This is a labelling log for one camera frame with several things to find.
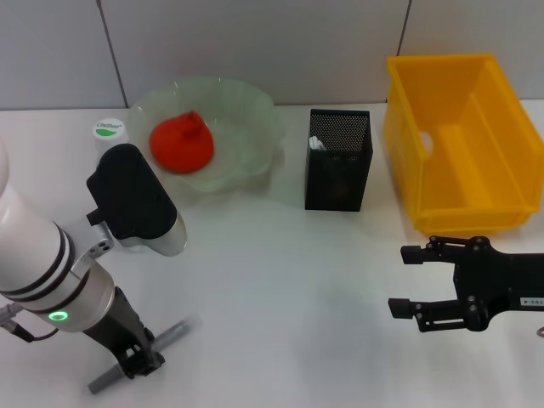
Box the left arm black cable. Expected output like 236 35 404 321
0 302 60 343

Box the orange fruit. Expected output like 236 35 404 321
148 109 216 174

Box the grey marker pen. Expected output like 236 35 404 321
86 319 201 395

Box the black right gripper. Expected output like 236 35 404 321
388 236 544 334

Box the black mesh pen holder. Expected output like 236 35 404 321
304 108 375 213

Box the translucent green fruit bowl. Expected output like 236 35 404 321
127 75 286 196

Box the yellow plastic bin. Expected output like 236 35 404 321
383 53 544 238

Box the clear green-label water bottle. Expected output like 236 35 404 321
92 116 150 255

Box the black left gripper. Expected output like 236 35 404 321
82 286 167 380

